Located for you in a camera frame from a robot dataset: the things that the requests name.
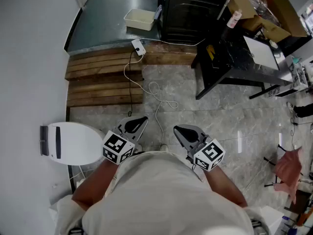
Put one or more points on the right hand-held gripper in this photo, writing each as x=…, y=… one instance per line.
x=209, y=155

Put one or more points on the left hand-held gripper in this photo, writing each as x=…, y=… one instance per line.
x=117, y=147

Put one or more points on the cream plastic basket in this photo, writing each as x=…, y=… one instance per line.
x=139, y=19

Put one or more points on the dark front-load washing machine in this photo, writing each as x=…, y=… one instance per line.
x=190, y=13

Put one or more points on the person's left forearm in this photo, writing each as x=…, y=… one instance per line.
x=93, y=187

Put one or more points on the person's right forearm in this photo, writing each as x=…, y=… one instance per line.
x=225, y=187

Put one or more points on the wooden slat platform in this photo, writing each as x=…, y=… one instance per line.
x=102, y=82

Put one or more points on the white oval appliance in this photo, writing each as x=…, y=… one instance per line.
x=75, y=143

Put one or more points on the person's white t-shirt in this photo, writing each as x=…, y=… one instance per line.
x=159, y=195

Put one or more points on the white power strip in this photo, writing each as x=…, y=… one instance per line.
x=138, y=47

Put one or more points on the yellow and black tool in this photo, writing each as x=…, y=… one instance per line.
x=210, y=52

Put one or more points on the black marble-top table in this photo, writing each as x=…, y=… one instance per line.
x=232, y=57

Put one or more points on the white flat board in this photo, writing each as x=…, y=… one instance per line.
x=261, y=51

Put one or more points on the white plastic bottle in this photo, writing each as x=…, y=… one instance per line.
x=234, y=18

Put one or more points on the brown cardboard box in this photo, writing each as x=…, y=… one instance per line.
x=286, y=18

